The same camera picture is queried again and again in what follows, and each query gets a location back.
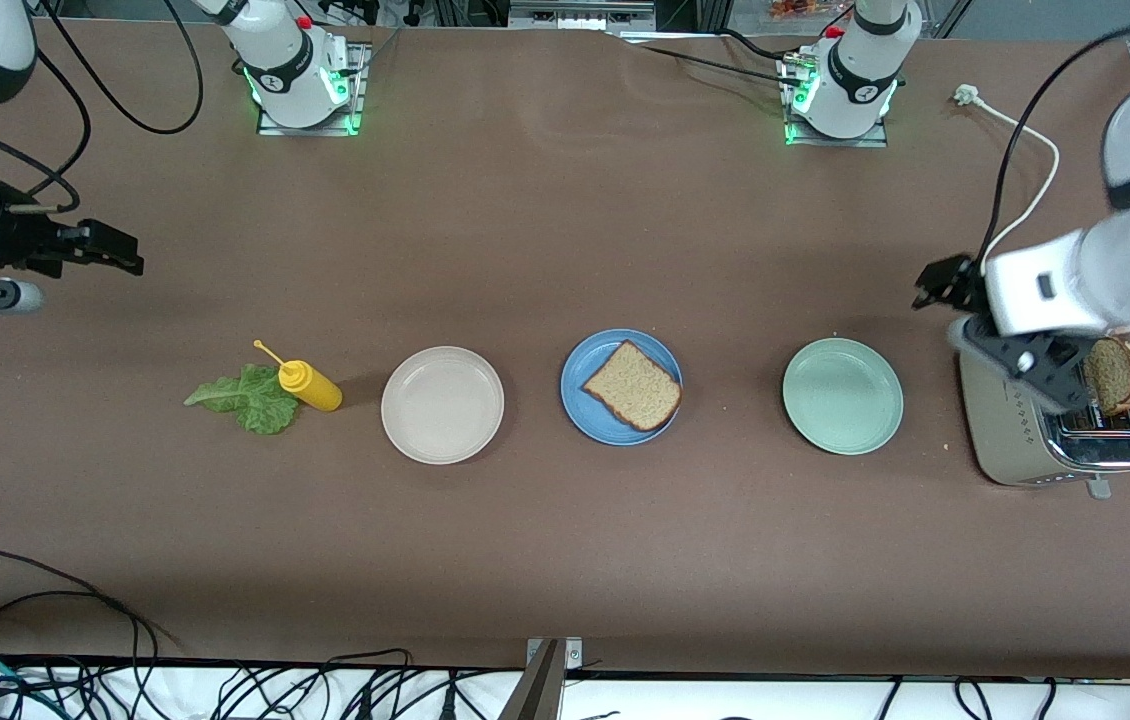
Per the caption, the green lettuce leaf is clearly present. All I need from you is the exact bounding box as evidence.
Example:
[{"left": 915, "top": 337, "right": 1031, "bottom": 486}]
[{"left": 183, "top": 363, "right": 301, "bottom": 437}]

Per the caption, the brown bread slice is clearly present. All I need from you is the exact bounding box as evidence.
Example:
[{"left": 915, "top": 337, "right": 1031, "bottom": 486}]
[
  {"left": 580, "top": 340, "right": 683, "bottom": 433},
  {"left": 1085, "top": 337, "right": 1130, "bottom": 418}
]

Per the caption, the green plate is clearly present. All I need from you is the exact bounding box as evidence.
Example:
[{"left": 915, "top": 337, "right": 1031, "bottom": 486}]
[{"left": 782, "top": 337, "right": 905, "bottom": 457}]

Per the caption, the beige plate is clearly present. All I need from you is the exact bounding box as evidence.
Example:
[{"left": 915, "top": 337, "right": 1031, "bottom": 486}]
[{"left": 380, "top": 345, "right": 506, "bottom": 466}]

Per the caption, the blue plate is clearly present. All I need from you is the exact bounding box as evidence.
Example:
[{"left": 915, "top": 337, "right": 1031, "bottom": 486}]
[{"left": 560, "top": 328, "right": 684, "bottom": 447}]

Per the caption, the beige chrome toaster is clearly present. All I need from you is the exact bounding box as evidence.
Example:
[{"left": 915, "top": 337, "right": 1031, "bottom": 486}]
[{"left": 959, "top": 335, "right": 1130, "bottom": 499}]

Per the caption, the yellow mustard squeeze bottle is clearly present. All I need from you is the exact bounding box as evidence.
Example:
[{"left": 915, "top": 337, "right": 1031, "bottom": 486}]
[{"left": 253, "top": 339, "right": 344, "bottom": 413}]

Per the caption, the grey background box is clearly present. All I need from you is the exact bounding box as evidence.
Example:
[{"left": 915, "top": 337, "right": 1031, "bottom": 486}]
[{"left": 508, "top": 0, "right": 658, "bottom": 33}]

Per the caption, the black looping cable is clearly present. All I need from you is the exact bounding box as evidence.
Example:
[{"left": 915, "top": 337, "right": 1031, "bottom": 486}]
[{"left": 37, "top": 0, "right": 206, "bottom": 135}]

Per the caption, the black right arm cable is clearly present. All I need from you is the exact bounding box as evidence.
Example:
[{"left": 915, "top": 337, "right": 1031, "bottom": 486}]
[{"left": 0, "top": 50, "right": 93, "bottom": 216}]

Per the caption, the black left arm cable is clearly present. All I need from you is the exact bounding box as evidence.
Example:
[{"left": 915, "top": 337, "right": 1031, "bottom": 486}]
[{"left": 975, "top": 25, "right": 1130, "bottom": 271}]

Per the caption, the white toaster power cable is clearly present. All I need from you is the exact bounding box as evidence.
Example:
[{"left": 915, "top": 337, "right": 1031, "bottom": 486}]
[{"left": 954, "top": 84, "right": 1061, "bottom": 281}]

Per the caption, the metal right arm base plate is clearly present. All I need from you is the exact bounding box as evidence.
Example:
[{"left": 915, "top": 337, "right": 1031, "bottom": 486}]
[{"left": 255, "top": 40, "right": 369, "bottom": 138}]

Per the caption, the black cable to arm base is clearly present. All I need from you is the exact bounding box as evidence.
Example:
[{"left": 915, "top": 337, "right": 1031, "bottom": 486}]
[{"left": 620, "top": 40, "right": 811, "bottom": 91}]

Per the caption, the metal table edge bracket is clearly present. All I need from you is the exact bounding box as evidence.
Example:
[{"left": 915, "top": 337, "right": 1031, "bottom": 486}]
[{"left": 497, "top": 636, "right": 584, "bottom": 720}]

